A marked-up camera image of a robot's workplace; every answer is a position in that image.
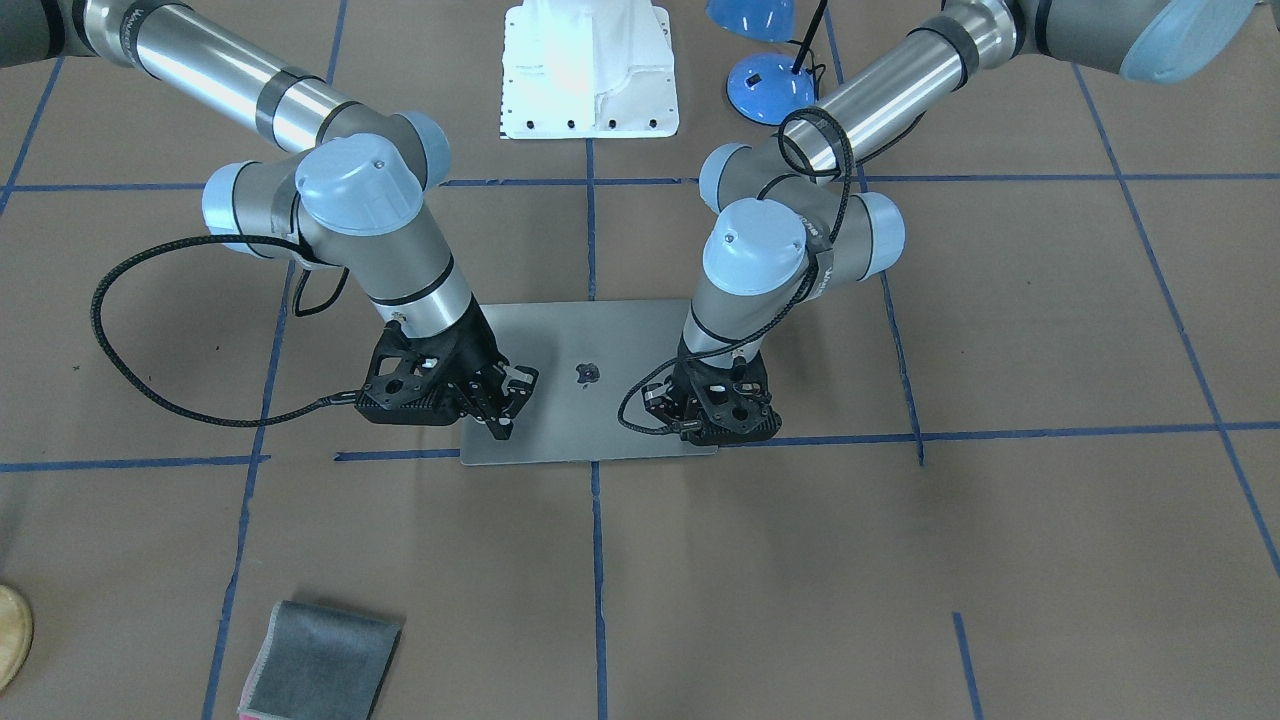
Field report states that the wooden mug tree stand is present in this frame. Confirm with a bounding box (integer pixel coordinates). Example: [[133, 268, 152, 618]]
[[1, 584, 35, 691]]

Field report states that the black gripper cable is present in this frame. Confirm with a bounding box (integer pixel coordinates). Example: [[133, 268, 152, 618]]
[[90, 234, 364, 429]]

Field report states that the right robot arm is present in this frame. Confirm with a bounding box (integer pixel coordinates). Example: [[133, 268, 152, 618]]
[[3, 1, 538, 441]]

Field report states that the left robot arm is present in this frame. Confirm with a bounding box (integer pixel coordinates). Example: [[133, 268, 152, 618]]
[[616, 1, 1253, 446]]

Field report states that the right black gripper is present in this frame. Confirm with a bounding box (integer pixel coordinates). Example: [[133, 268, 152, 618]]
[[355, 304, 539, 441]]

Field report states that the grey laptop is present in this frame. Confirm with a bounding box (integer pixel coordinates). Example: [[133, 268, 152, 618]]
[[460, 299, 718, 466]]

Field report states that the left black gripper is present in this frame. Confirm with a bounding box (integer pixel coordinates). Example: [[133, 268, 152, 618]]
[[643, 355, 781, 446]]

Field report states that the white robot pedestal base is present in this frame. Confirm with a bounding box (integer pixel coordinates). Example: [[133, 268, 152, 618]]
[[499, 1, 680, 140]]

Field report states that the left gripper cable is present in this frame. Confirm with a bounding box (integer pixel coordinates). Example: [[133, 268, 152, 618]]
[[616, 108, 858, 436]]

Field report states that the blue desk lamp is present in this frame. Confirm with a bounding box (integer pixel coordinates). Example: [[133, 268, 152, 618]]
[[705, 1, 828, 127]]

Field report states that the grey folded cloth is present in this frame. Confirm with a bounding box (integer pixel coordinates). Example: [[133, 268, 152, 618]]
[[237, 600, 402, 719]]

